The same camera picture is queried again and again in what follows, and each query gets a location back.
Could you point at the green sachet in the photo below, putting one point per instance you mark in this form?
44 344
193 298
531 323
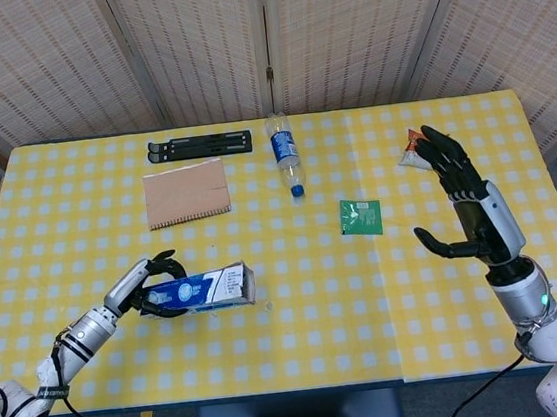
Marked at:
361 216

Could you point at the clear plastic bottle blue label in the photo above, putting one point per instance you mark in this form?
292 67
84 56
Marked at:
285 150

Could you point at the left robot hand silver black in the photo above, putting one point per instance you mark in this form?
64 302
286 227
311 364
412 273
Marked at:
124 286

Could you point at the black folding laptop stand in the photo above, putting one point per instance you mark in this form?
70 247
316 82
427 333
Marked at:
201 146

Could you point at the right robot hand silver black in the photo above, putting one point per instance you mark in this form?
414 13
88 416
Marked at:
492 224

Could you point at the blue white toothpaste box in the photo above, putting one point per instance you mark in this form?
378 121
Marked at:
207 289

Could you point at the brown spiral notebook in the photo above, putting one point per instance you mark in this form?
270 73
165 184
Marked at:
186 194

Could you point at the yellow white checked tablecloth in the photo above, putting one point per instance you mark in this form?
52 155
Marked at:
294 347

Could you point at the woven folding screen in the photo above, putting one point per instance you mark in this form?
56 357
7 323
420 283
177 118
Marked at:
190 47

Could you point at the orange white snack bag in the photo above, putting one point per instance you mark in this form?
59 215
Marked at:
411 158

